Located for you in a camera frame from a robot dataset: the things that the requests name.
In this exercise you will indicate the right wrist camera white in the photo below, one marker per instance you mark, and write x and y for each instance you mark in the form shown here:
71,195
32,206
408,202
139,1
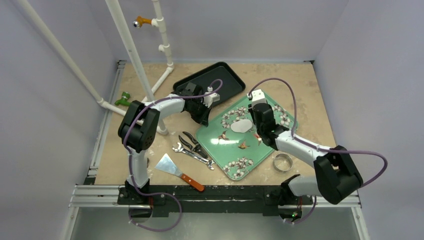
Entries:
256,97

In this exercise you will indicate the green floral tray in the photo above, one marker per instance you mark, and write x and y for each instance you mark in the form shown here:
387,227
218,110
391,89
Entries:
236,154

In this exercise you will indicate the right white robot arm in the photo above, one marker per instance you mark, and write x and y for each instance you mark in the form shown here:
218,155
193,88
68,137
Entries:
335,173

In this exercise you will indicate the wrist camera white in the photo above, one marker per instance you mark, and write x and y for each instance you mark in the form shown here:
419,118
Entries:
256,97
211,97

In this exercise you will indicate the black plastic tray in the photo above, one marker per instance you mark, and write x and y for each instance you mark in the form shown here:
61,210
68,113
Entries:
232,83

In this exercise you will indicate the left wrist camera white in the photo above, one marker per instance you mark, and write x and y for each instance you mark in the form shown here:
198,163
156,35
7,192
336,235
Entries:
211,97

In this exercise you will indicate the black handled pliers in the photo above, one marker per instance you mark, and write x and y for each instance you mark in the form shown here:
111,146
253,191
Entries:
194,146

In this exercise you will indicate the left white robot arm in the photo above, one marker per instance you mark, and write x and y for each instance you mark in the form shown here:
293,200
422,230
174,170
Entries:
138,128

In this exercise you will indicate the green plastic faucet tap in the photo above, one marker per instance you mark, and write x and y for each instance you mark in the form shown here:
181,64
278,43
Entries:
124,100

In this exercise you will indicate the silver open-end wrench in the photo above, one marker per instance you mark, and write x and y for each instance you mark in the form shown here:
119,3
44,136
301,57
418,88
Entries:
178,148

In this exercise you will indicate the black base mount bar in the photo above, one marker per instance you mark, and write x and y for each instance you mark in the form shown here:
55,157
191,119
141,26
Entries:
161,200

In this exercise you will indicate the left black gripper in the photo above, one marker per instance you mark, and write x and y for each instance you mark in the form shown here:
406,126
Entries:
202,119

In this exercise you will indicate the orange faucet tap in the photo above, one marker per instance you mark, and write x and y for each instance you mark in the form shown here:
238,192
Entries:
140,21

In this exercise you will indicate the metal scraper wooden handle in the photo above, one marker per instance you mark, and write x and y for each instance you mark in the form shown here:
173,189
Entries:
166,165

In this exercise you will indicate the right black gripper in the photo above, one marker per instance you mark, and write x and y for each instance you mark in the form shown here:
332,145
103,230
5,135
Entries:
262,117

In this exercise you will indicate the aluminium rail frame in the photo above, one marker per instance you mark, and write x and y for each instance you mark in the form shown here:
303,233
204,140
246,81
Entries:
292,85

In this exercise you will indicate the white dough ball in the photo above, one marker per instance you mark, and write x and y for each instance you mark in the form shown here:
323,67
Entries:
241,126

